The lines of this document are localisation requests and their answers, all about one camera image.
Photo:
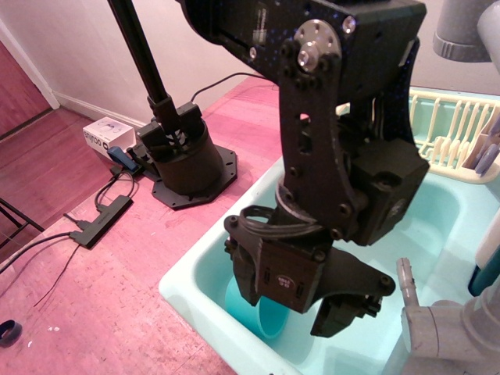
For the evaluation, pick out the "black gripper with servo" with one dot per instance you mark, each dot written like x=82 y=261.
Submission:
x=294 y=262

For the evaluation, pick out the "teal plastic cup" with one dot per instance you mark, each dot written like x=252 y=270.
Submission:
x=266 y=320

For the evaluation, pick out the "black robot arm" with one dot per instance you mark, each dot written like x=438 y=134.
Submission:
x=351 y=166

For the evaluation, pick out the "grey toy faucet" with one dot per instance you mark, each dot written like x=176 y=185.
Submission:
x=446 y=337

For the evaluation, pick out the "black usb hub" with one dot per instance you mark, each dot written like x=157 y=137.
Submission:
x=93 y=232

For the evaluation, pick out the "blue black clamp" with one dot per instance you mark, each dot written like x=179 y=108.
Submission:
x=117 y=155

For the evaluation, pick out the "cream dish drying rack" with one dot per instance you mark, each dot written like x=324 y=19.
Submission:
x=450 y=129

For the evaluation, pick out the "purple utensils in rack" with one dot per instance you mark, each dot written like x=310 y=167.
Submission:
x=488 y=152

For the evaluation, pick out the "white product box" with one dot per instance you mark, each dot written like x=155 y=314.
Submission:
x=106 y=133

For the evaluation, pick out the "grey pipe fixture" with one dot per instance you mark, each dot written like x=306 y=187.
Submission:
x=468 y=32

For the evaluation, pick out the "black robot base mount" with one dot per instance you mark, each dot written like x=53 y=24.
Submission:
x=194 y=171

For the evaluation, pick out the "black metal chair frame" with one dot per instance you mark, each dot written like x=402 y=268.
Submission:
x=19 y=219

